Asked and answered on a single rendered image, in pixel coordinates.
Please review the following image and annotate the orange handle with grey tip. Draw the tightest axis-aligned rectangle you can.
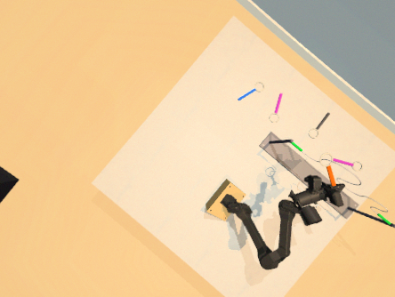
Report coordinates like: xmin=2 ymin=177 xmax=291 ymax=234
xmin=319 ymin=153 xmax=336 ymax=187

